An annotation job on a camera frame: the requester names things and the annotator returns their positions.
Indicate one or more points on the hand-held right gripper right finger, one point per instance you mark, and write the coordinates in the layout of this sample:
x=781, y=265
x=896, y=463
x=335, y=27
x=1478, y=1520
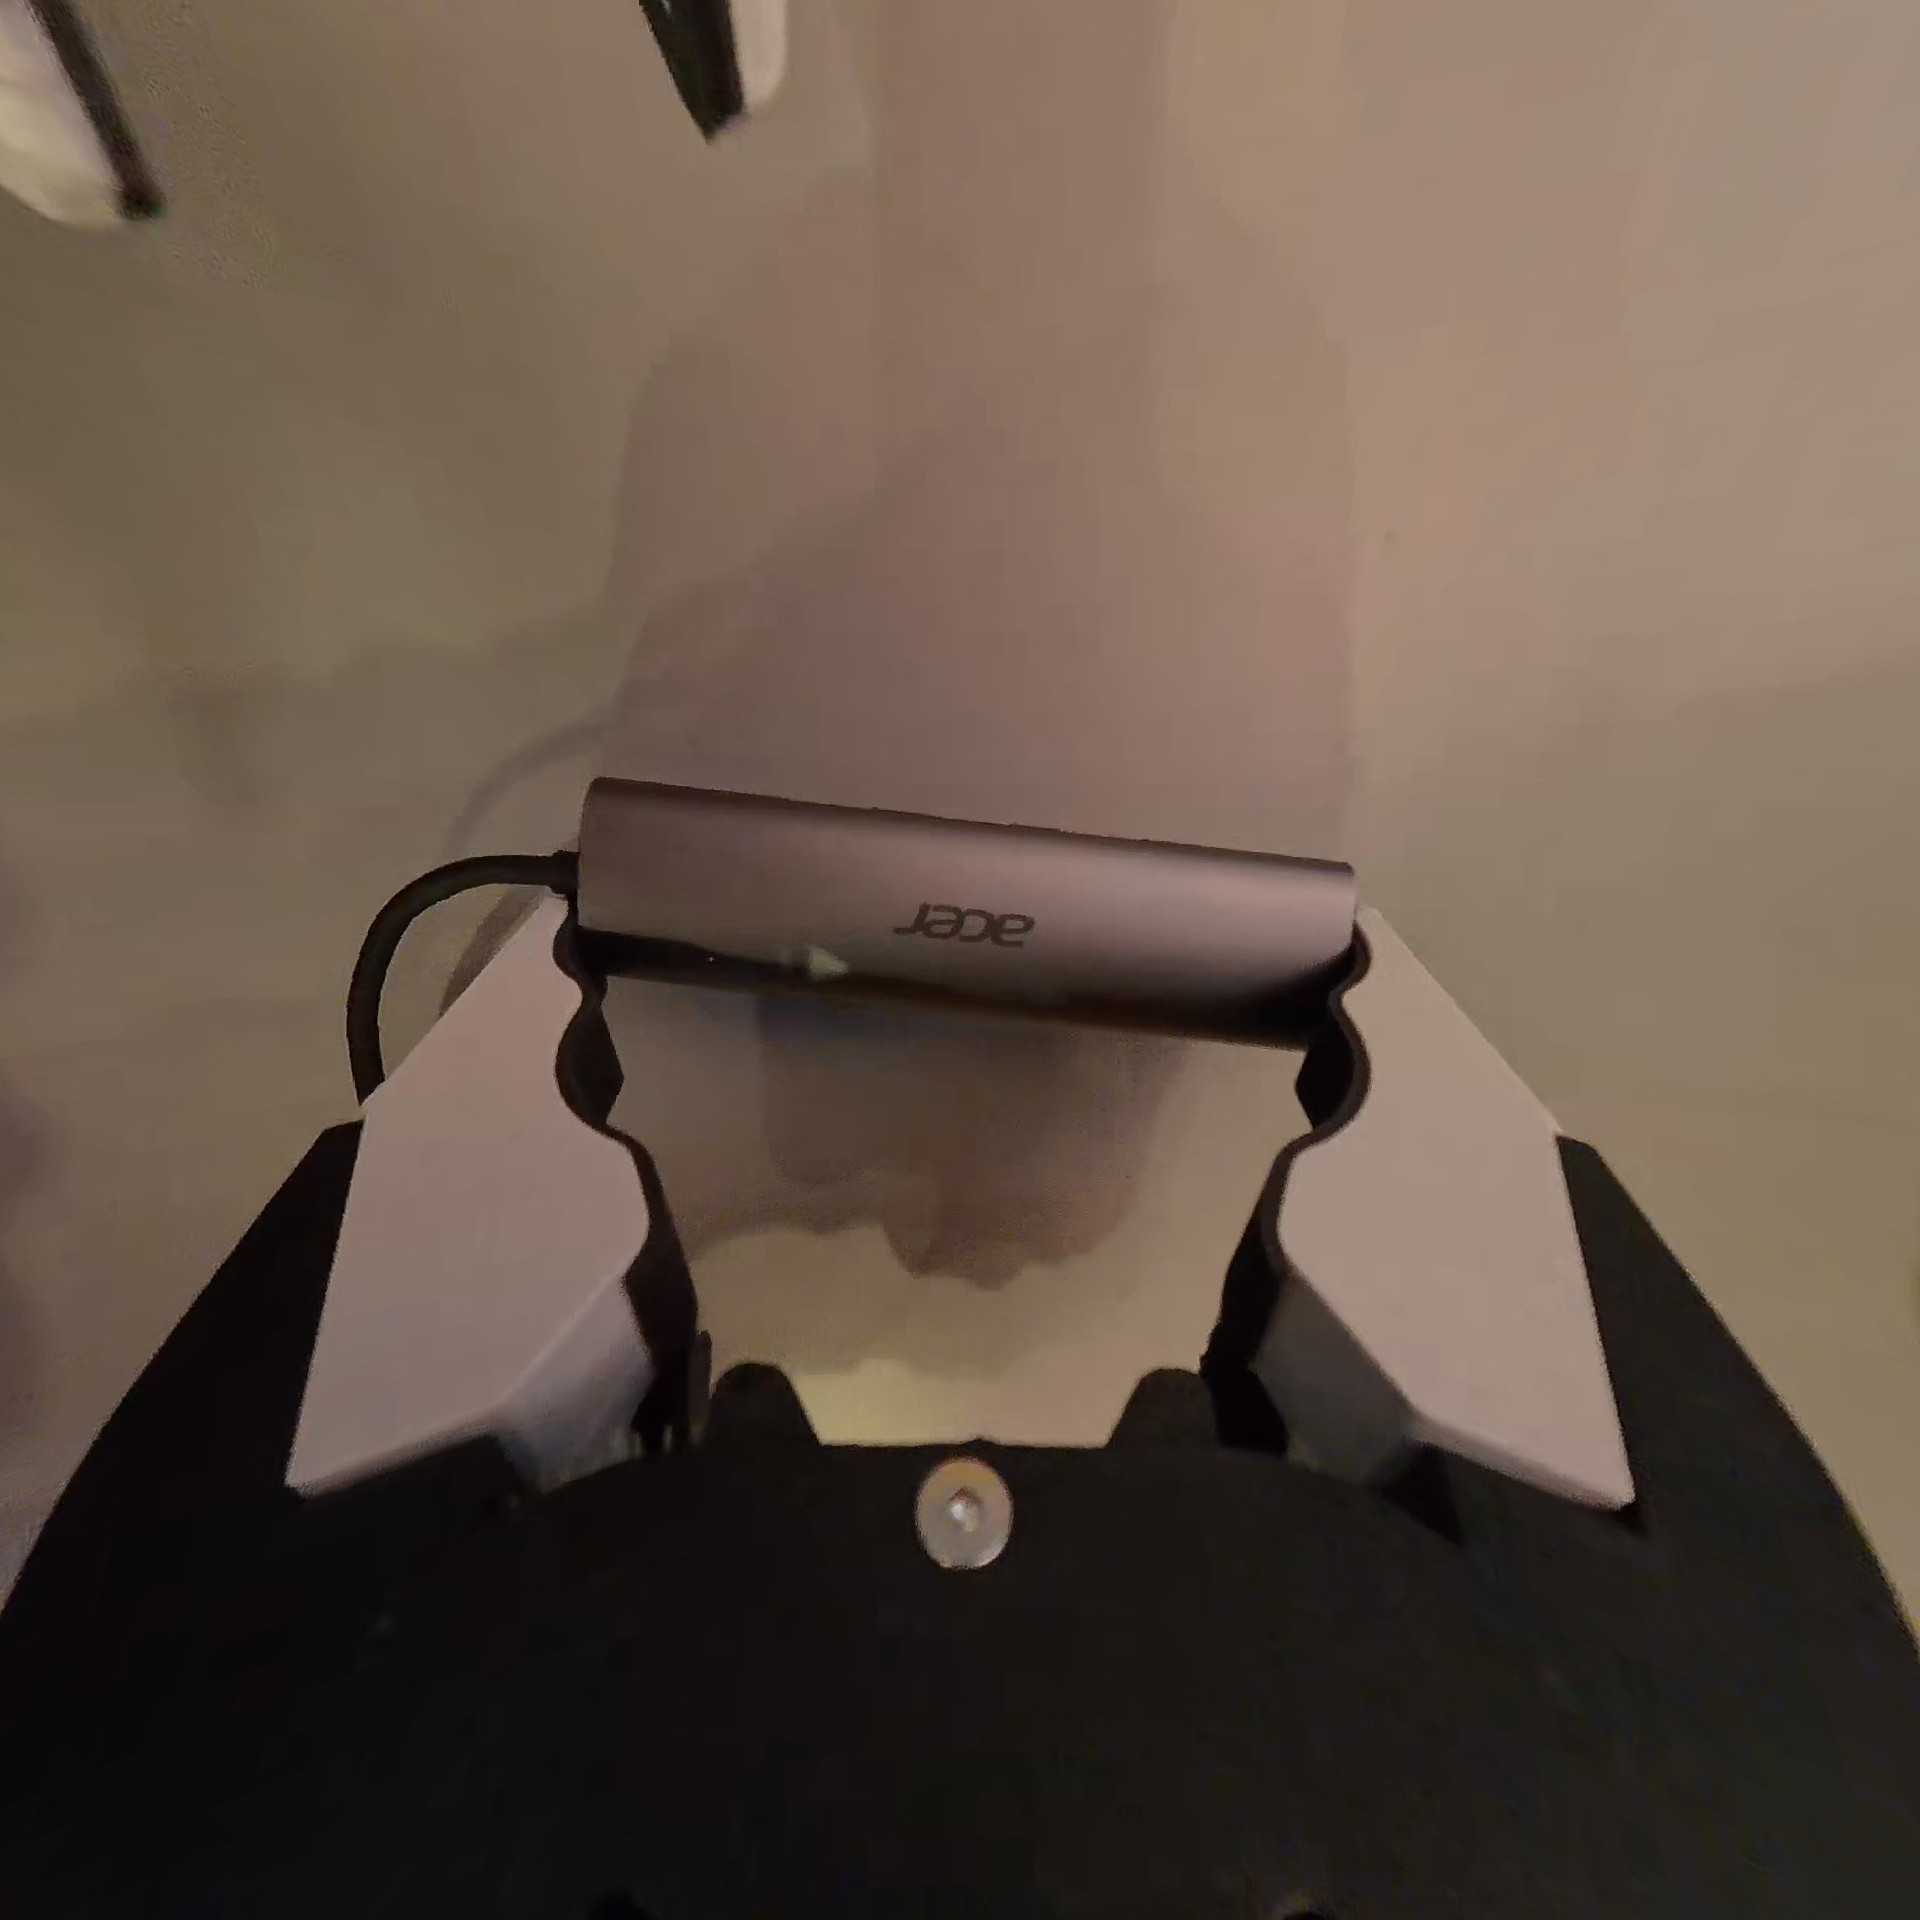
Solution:
x=1440, y=1261

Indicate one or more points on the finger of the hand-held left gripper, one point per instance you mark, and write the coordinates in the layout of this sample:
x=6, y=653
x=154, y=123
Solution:
x=757, y=53
x=44, y=105

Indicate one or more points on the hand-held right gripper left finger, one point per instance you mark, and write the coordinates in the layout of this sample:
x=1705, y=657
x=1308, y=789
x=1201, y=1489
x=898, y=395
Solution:
x=480, y=1245

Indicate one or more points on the dark grey usb hub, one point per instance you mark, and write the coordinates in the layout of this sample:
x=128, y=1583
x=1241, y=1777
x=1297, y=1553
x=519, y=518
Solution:
x=781, y=869

